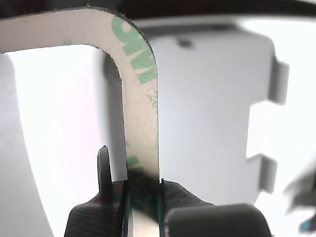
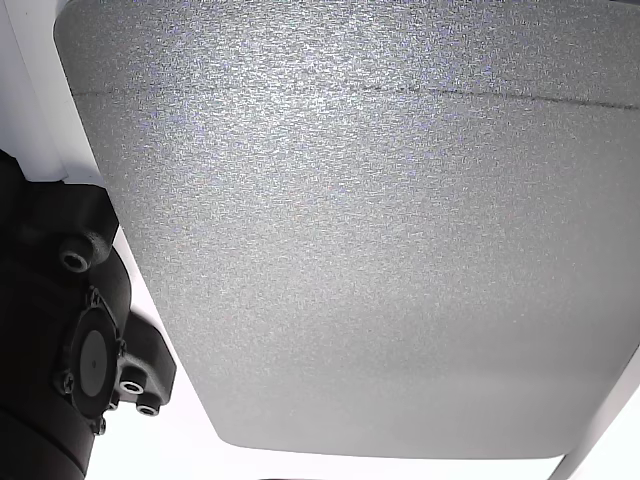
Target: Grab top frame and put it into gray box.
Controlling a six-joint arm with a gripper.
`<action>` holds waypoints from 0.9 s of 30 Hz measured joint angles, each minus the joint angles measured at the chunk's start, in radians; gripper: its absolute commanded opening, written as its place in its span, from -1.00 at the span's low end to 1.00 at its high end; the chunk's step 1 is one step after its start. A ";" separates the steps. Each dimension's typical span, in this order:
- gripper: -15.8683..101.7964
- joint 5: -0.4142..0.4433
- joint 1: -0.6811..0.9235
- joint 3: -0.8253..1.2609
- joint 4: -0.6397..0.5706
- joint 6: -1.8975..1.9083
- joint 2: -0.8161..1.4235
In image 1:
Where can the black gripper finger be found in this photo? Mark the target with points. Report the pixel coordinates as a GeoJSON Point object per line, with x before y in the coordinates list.
{"type": "Point", "coordinates": [177, 195]}
{"type": "Point", "coordinates": [98, 217]}

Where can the black frame with tape liner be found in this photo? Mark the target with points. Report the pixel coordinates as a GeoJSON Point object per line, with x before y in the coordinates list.
{"type": "Point", "coordinates": [142, 118]}

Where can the gray rounded plastic block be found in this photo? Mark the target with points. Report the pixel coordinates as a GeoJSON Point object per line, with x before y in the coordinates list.
{"type": "Point", "coordinates": [217, 221]}

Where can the white plastic holder with tabs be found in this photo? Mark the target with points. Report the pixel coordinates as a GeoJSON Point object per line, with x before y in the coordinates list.
{"type": "Point", "coordinates": [209, 118]}

